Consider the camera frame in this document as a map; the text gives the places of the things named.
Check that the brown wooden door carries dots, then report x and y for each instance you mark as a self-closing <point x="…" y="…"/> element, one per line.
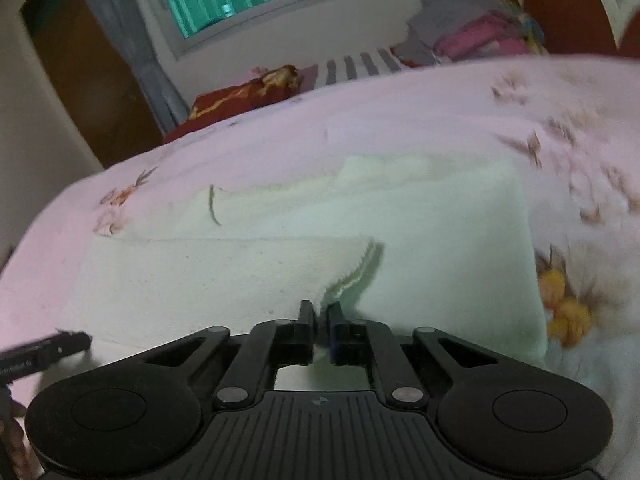
<point x="85" y="70"/>

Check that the long grey curtain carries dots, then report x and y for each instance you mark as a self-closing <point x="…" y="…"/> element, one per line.
<point x="140" y="50"/>

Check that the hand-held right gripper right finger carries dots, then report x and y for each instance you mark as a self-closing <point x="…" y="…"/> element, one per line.
<point x="333" y="341"/>

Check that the pink folded clothes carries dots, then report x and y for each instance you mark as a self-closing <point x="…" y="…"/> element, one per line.
<point x="475" y="40"/>

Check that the person's left hand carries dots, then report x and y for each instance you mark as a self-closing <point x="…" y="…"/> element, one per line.
<point x="11" y="435"/>

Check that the grey striped pillow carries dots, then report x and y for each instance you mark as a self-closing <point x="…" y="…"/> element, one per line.
<point x="352" y="67"/>

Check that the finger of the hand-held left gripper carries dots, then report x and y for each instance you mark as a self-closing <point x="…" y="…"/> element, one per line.
<point x="55" y="347"/>

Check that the colourful printed cloth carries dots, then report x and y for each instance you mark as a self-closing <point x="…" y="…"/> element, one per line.
<point x="532" y="30"/>

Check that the pile of folded clothes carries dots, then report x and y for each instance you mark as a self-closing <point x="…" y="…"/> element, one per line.
<point x="430" y="25"/>

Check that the pink floral bedsheet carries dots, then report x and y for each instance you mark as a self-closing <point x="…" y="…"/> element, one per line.
<point x="400" y="110"/>

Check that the red and white headboard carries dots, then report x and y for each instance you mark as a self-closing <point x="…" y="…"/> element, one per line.
<point x="565" y="5"/>

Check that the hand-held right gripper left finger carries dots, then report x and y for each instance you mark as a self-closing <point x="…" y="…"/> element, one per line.
<point x="305" y="330"/>

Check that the white small cloth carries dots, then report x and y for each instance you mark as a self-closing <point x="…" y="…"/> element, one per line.
<point x="400" y="220"/>

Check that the red patterned pillow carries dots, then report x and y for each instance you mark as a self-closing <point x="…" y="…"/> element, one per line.
<point x="225" y="100"/>

